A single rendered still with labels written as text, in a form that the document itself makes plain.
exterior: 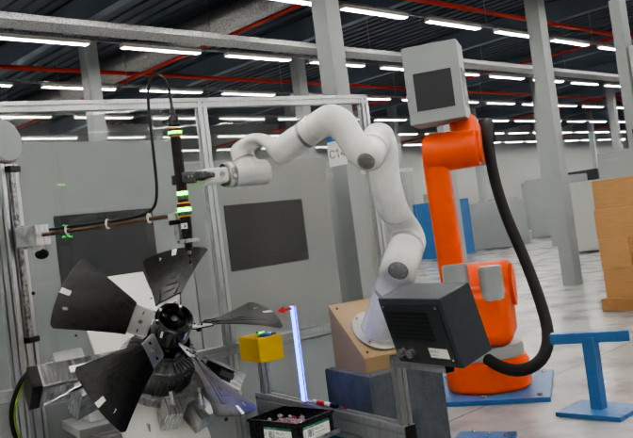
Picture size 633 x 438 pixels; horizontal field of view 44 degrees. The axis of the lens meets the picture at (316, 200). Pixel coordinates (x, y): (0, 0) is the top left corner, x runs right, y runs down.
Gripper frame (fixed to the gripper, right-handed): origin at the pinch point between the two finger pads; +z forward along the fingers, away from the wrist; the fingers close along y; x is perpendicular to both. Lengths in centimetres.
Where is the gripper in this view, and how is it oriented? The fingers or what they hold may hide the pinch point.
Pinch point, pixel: (180, 178)
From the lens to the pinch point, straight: 252.8
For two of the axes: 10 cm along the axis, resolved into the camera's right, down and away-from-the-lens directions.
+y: -5.3, 1.0, 8.4
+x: -1.3, -9.9, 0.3
